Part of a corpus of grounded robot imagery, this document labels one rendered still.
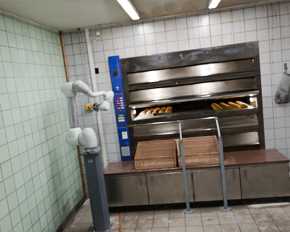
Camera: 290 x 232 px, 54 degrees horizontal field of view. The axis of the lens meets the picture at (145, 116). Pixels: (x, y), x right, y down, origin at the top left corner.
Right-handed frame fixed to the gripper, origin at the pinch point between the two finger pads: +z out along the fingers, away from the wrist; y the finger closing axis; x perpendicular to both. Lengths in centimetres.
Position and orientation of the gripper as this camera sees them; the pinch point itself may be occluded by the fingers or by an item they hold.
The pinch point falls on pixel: (92, 107)
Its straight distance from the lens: 410.9
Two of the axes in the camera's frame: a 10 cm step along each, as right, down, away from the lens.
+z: -6.2, -0.3, 7.9
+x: 7.8, -1.7, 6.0
